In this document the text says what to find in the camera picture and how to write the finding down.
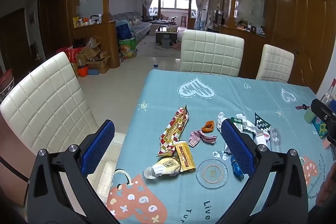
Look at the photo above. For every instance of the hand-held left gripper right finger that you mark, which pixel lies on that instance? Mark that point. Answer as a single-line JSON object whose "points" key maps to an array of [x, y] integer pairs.
{"points": [[236, 148]]}

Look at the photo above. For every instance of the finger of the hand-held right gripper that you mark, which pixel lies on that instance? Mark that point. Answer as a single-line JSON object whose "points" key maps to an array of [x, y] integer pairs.
{"points": [[324, 113]]}

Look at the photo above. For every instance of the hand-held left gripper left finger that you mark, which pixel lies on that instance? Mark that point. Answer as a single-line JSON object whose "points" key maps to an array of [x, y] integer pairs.
{"points": [[98, 145]]}

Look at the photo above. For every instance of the silver wrapper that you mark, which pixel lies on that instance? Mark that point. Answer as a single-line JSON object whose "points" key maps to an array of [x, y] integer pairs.
{"points": [[219, 154]]}

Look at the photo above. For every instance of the blue candy wrapper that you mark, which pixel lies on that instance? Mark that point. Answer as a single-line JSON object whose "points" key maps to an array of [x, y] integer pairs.
{"points": [[237, 170]]}

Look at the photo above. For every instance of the white paper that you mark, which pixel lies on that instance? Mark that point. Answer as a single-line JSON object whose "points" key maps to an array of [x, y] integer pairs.
{"points": [[249, 125]]}

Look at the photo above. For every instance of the small white red packet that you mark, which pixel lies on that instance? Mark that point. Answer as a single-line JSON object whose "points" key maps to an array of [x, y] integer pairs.
{"points": [[262, 138]]}

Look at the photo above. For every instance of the green label wrapper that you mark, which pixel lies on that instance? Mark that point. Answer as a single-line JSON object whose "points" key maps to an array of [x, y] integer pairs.
{"points": [[236, 119]]}

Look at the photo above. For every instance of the white plastic bag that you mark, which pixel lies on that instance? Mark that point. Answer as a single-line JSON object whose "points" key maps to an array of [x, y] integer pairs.
{"points": [[221, 117]]}

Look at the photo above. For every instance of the orange wrapper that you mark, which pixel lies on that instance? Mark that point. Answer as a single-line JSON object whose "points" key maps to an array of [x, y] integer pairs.
{"points": [[208, 126]]}

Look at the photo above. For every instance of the clear round plastic lid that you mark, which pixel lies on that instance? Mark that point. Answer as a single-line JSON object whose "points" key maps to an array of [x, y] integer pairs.
{"points": [[213, 174]]}

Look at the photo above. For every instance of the clear plastic wrapper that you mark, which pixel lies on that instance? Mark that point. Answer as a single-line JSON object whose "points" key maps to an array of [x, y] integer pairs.
{"points": [[275, 134]]}

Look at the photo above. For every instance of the pink wrapper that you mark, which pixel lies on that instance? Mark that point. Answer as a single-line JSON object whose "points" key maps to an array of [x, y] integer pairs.
{"points": [[195, 138]]}

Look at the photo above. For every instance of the yellow snack packet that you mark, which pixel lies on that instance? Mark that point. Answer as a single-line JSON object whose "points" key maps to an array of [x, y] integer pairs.
{"points": [[185, 157]]}

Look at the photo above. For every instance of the red gold checkered snack wrapper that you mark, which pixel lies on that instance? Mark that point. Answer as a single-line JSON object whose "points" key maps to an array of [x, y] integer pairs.
{"points": [[173, 132]]}

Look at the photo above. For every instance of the person's right forearm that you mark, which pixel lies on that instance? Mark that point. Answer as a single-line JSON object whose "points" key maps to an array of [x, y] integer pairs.
{"points": [[326, 187]]}

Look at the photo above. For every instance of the small pink object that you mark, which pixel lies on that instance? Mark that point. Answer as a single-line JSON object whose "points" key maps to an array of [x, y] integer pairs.
{"points": [[326, 142]]}

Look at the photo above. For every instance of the colourful woven pouch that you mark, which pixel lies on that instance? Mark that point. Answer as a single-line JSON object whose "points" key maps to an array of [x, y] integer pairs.
{"points": [[319, 127]]}

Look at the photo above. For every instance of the pale green cup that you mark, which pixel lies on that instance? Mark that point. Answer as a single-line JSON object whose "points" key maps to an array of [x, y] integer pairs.
{"points": [[309, 115]]}

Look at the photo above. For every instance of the small dark purple object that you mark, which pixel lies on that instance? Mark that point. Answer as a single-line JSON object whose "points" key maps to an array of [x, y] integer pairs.
{"points": [[302, 107]]}

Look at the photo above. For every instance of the blue printed tablecloth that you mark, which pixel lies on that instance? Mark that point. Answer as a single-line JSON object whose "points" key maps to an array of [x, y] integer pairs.
{"points": [[236, 92]]}

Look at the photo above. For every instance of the cream quilted dining chair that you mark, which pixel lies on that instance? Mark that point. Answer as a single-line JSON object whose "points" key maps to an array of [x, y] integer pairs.
{"points": [[210, 53], [47, 98], [275, 64]]}

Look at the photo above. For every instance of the small blue box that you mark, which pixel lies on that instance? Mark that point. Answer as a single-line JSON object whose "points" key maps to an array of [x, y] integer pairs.
{"points": [[93, 72]]}

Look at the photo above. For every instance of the red bucket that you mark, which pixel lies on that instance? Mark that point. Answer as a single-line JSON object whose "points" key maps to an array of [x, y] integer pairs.
{"points": [[83, 71]]}

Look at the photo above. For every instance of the small yellow brown cardboard box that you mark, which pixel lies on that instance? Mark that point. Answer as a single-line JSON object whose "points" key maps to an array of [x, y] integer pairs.
{"points": [[74, 67]]}

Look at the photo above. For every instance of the open cardboard box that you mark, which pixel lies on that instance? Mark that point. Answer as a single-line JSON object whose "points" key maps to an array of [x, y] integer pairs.
{"points": [[90, 52]]}

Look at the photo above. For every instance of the red gift bags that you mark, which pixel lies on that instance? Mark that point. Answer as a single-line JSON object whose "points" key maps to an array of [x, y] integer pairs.
{"points": [[70, 52]]}

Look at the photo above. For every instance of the colourful shopping bag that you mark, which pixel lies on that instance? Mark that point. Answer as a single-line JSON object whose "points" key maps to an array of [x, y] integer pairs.
{"points": [[128, 49]]}

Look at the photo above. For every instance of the wooden partition counter with pillar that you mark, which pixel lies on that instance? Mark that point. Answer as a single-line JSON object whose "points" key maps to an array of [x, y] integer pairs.
{"points": [[252, 43], [107, 40]]}

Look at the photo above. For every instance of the black bag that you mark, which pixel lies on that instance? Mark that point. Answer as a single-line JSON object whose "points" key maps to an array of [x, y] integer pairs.
{"points": [[78, 43]]}

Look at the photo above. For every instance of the blue cloth bundle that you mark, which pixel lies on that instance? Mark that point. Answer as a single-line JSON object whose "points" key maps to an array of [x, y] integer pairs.
{"points": [[123, 31]]}

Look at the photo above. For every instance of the grey waste bin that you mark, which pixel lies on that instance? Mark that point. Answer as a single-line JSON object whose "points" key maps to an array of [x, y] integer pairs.
{"points": [[166, 43]]}

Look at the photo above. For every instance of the row of bottles and boxes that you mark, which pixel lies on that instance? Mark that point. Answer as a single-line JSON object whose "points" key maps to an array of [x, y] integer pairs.
{"points": [[88, 21]]}

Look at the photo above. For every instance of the grey blue sofa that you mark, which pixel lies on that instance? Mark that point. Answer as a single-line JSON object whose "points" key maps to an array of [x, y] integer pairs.
{"points": [[139, 27]]}

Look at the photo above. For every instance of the dark coffee table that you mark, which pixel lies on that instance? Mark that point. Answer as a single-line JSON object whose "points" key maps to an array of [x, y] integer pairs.
{"points": [[165, 35]]}

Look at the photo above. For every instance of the white standing air conditioner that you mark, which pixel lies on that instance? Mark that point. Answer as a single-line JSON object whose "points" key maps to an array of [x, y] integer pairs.
{"points": [[206, 7]]}

